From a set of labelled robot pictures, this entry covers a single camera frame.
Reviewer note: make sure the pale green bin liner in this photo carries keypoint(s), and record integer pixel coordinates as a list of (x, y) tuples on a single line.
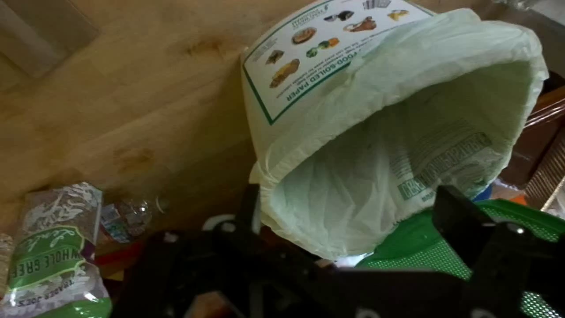
[(440, 105)]

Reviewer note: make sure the clear plastic water bottle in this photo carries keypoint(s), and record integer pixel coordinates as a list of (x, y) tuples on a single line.
[(131, 218)]

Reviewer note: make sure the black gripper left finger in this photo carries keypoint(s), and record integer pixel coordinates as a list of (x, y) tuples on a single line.
[(250, 209)]

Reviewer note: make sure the white trash can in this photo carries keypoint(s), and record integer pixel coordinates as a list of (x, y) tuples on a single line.
[(308, 55)]

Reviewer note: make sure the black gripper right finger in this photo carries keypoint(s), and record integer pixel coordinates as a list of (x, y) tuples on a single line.
[(467, 228)]

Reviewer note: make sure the green labelled plastic bag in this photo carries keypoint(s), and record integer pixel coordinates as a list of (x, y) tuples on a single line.
[(52, 271)]

